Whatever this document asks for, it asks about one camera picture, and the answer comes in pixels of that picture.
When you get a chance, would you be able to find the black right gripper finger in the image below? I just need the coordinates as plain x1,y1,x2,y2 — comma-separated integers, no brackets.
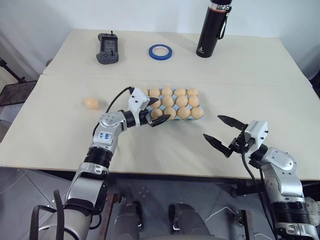
202,133,232,158
217,114,248,131

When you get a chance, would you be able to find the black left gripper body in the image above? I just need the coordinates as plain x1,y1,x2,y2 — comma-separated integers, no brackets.
136,107,155,127

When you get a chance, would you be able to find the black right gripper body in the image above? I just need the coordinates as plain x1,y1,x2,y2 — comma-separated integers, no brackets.
228,127,252,154

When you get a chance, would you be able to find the light blue egg tray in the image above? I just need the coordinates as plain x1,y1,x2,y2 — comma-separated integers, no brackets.
141,86,205,121

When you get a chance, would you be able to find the blue tape roll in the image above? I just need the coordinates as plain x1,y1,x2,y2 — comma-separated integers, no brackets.
148,44,174,61

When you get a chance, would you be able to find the grey handheld remote controller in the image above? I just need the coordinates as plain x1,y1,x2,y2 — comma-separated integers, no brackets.
95,30,120,65

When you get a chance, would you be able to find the black thermos bottle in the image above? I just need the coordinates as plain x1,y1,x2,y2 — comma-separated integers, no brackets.
195,0,232,59

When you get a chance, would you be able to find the black tripod stand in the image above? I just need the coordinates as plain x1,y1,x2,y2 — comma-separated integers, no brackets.
0,56,27,84

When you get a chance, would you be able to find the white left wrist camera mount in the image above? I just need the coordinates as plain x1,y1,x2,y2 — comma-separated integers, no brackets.
127,87,151,126

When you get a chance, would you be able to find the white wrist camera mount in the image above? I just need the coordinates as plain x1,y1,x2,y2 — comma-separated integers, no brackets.
127,87,151,126
243,120,270,154

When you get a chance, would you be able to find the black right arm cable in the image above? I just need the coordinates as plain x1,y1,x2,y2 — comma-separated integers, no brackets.
240,151,280,240

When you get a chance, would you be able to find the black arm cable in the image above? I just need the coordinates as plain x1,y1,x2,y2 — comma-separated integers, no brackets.
92,86,135,137
240,151,280,240

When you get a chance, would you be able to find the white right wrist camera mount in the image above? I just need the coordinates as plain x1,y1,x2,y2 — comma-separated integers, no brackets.
243,120,270,154

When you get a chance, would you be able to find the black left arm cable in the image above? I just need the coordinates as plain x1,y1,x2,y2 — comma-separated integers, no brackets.
92,86,135,137

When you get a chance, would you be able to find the black table frame bar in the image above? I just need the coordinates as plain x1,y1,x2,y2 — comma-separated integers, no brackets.
231,179,320,199

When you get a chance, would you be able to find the white floor cable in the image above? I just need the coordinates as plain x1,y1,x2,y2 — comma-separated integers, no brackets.
204,206,238,224

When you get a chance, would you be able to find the rusty metal frame bar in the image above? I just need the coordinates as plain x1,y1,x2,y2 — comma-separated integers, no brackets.
101,192,118,240
237,209,254,240

